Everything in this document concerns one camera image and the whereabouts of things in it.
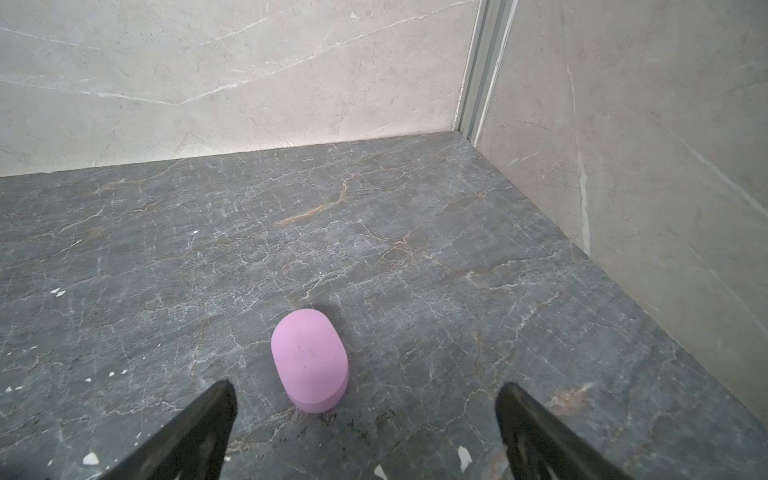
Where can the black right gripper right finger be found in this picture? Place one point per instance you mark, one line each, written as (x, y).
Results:
(540, 446)

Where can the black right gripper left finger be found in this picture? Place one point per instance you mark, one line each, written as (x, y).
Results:
(192, 445)

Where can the pink earbud charging case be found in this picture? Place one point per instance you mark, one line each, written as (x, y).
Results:
(311, 360)

